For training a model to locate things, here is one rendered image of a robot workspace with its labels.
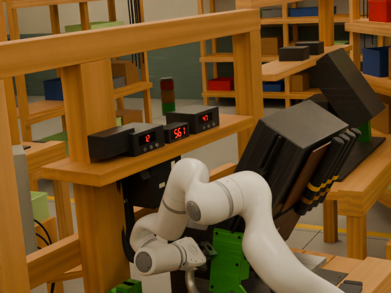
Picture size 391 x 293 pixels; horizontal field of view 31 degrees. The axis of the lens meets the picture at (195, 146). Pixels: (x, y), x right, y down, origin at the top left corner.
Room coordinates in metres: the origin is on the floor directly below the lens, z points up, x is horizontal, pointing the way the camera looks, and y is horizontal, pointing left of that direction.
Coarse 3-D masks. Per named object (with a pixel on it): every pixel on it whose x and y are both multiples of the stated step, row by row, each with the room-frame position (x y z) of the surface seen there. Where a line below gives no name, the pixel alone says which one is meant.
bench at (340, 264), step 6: (300, 252) 2.89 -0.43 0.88; (306, 252) 2.89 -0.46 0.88; (312, 252) 2.88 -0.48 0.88; (318, 252) 2.88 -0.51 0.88; (330, 258) 2.80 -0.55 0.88; (336, 258) 2.80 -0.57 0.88; (342, 258) 2.80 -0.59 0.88; (348, 258) 2.79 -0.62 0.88; (330, 264) 2.74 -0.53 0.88; (336, 264) 2.74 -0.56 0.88; (342, 264) 2.73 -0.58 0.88; (348, 264) 2.73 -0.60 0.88; (354, 264) 2.73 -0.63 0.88; (336, 270) 2.67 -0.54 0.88; (342, 270) 2.67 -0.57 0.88; (348, 270) 2.67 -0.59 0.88
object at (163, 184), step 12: (180, 156) 2.33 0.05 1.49; (156, 168) 2.22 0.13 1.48; (168, 168) 2.27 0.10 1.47; (132, 180) 2.24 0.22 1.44; (144, 180) 2.21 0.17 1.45; (156, 180) 2.21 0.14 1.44; (132, 192) 2.25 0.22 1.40; (144, 192) 2.21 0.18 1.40; (156, 192) 2.21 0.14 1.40; (132, 204) 2.25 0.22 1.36; (144, 204) 2.22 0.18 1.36; (156, 204) 2.20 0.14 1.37
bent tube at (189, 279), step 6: (204, 246) 2.15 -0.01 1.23; (210, 246) 2.18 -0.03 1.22; (204, 252) 2.15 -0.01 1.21; (210, 252) 2.14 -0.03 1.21; (192, 270) 2.17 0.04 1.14; (186, 276) 2.17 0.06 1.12; (192, 276) 2.17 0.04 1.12; (186, 282) 2.17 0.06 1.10; (192, 282) 2.16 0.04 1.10; (192, 288) 2.15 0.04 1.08
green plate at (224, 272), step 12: (216, 228) 2.19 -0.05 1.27; (216, 240) 2.18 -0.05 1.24; (228, 240) 2.15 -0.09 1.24; (240, 240) 2.13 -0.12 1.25; (228, 252) 2.14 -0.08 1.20; (240, 252) 2.12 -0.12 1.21; (216, 264) 2.16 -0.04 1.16; (228, 264) 2.13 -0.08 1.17; (240, 264) 2.11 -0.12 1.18; (216, 276) 2.15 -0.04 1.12; (228, 276) 2.12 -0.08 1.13; (240, 276) 2.10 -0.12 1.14; (216, 288) 2.14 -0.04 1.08; (228, 288) 2.11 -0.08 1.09
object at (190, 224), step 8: (192, 224) 2.34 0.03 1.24; (200, 224) 2.33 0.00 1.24; (184, 232) 2.32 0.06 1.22; (192, 232) 2.30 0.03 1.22; (200, 232) 2.28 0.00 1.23; (176, 240) 2.34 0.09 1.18; (200, 240) 2.28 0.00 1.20; (208, 264) 2.27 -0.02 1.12; (176, 272) 2.34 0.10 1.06; (184, 272) 2.32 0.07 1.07; (200, 272) 2.28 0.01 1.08; (208, 272) 2.27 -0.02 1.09; (176, 280) 2.35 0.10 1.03; (184, 280) 2.33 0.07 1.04; (248, 280) 2.46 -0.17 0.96; (176, 288) 2.35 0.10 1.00; (184, 288) 2.33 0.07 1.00; (248, 288) 2.47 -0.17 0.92
